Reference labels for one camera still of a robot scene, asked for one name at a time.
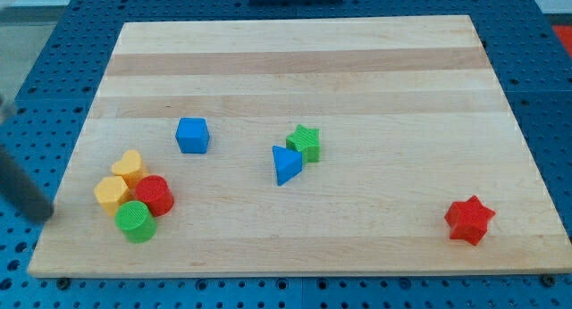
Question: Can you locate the red cylinder block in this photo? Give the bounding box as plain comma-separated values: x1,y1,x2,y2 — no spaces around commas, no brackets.
135,175,174,217

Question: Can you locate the blue cube block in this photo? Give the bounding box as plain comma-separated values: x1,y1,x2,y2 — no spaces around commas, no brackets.
175,117,210,154

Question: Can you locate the blue triangle block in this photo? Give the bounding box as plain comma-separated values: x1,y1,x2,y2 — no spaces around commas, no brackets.
272,146,303,186

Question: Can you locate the green star block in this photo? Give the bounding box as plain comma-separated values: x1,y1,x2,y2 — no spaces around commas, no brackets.
286,124,321,164

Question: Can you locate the wooden board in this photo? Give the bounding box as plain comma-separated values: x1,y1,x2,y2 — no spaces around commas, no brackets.
29,15,571,278

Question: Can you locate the yellow heart block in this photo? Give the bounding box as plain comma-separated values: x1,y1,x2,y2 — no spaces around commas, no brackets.
111,150,149,189

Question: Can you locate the green cylinder block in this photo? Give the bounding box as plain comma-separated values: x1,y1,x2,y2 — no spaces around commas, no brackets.
114,200,157,244

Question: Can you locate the yellow hexagon block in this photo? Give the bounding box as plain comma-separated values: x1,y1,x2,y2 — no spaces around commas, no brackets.
93,176,131,217

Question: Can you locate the red star block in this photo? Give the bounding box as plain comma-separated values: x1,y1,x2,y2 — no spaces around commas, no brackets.
444,196,496,246

